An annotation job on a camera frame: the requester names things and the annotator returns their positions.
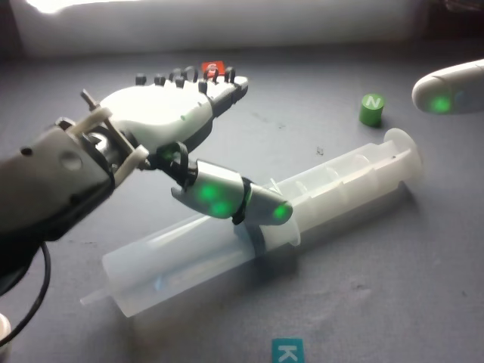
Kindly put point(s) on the white barrier board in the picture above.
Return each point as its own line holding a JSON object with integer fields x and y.
{"x": 227, "y": 26}

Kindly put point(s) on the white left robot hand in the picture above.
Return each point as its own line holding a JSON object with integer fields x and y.
{"x": 159, "y": 109}

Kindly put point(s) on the large clear plastic syringe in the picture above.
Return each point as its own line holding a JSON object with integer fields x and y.
{"x": 340, "y": 181}

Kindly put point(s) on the white disc with orange centre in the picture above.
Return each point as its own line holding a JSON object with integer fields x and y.
{"x": 4, "y": 327}

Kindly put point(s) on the red number 9 block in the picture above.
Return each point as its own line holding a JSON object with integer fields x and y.
{"x": 218, "y": 66}

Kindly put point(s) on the grey table cloth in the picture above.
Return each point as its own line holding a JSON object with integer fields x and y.
{"x": 378, "y": 283}

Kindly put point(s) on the teal letter K block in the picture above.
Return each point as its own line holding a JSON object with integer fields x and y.
{"x": 287, "y": 351}

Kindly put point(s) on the green letter N cylinder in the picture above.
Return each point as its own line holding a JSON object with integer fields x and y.
{"x": 372, "y": 113}

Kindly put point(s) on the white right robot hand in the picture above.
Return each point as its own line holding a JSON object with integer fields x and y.
{"x": 453, "y": 90}

